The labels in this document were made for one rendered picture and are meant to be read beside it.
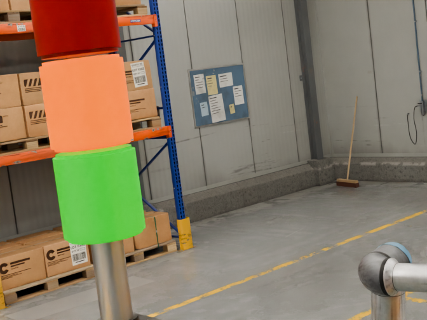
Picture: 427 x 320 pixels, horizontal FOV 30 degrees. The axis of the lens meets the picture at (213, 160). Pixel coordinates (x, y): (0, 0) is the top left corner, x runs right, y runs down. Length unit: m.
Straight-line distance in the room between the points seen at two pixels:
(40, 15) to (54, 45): 0.02
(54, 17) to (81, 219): 0.12
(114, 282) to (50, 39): 0.15
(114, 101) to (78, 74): 0.03
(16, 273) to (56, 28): 8.65
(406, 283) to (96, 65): 2.05
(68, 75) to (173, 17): 11.67
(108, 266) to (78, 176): 0.06
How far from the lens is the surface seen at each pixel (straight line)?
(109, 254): 0.49
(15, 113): 9.02
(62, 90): 0.46
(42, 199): 10.67
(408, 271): 2.45
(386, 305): 2.66
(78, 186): 0.47
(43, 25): 0.47
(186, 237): 10.27
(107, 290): 0.49
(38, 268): 9.22
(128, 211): 0.47
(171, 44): 12.05
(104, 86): 0.46
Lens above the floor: 2.25
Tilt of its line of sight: 7 degrees down
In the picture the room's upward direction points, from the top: 7 degrees counter-clockwise
